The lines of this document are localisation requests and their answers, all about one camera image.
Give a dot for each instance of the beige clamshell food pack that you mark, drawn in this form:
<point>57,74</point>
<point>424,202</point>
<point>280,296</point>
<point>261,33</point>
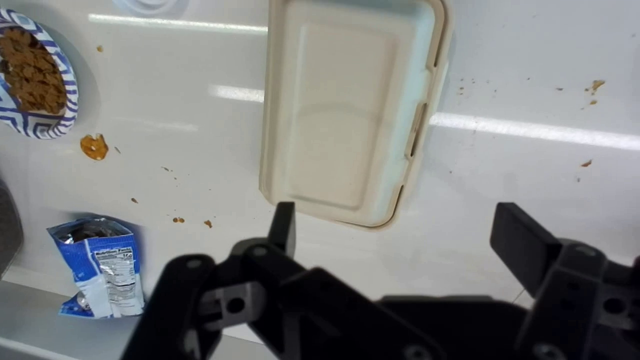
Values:
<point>346,113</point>

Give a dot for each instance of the glass cup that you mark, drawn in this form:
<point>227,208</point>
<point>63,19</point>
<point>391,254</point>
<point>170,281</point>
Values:
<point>30,76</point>

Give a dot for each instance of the orange food stain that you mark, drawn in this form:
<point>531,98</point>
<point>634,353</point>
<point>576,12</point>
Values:
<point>95,147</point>

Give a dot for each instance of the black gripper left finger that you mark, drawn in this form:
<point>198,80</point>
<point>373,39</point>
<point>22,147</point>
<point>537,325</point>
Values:
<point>313,301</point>

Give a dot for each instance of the blue snack bag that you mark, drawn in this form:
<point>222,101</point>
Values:
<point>102,267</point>

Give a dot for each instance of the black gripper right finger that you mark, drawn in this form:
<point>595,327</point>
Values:
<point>572,286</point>

